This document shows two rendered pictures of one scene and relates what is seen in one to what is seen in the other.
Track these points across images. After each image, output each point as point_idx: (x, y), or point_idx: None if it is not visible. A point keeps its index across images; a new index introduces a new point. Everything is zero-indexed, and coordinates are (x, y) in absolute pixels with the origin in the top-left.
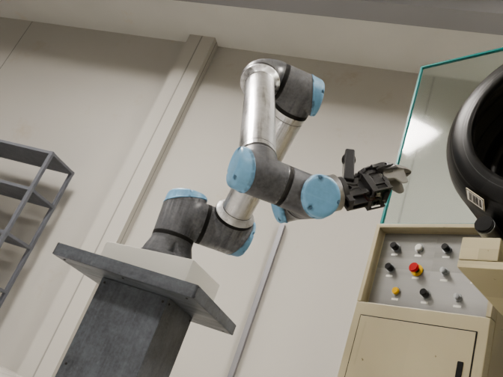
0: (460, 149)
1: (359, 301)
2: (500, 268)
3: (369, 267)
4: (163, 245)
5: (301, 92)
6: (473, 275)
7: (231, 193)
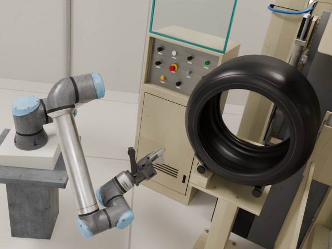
0: (191, 131)
1: (143, 83)
2: (206, 192)
3: (145, 63)
4: (28, 144)
5: (90, 99)
6: None
7: None
